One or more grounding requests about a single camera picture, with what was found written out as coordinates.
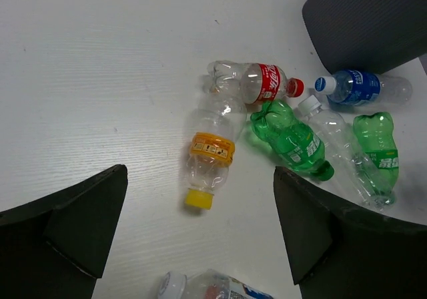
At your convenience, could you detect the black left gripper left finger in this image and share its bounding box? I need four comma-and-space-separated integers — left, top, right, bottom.
1, 164, 128, 298

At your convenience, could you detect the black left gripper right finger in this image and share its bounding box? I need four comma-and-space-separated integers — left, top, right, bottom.
274, 167, 426, 298

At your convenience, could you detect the clear bottle white cap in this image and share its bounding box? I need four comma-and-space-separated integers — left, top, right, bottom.
298, 95, 395, 211

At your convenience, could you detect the green bottle with green cap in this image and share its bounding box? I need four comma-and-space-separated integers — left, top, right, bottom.
250, 99, 334, 182

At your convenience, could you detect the green bottle without cap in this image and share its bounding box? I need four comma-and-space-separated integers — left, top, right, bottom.
353, 112, 399, 210

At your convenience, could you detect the clear bottle blue orange label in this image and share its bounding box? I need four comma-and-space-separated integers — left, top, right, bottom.
157, 269, 273, 299

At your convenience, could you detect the clear bottle red label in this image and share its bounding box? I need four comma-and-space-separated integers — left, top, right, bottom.
207, 60, 304, 105

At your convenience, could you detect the dark mesh waste bin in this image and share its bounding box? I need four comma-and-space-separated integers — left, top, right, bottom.
302, 0, 426, 74

